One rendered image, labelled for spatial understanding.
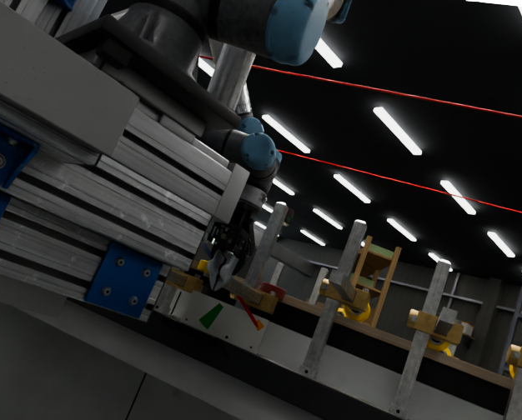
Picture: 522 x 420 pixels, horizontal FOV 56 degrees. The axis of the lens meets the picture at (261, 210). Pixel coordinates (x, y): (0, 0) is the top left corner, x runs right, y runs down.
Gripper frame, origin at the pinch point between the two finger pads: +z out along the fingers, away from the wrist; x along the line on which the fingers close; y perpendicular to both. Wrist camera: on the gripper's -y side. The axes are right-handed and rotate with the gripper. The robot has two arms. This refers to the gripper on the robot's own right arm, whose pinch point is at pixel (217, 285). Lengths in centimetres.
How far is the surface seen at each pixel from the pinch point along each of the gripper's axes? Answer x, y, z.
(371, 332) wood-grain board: 32, -50, -6
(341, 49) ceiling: -132, -369, -317
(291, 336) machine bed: 8, -52, 4
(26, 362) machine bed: -83, -52, 50
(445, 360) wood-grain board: 54, -50, -6
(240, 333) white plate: -0.6, -30.0, 9.1
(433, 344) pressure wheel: 49, -51, -9
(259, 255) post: -4.3, -30.7, -14.2
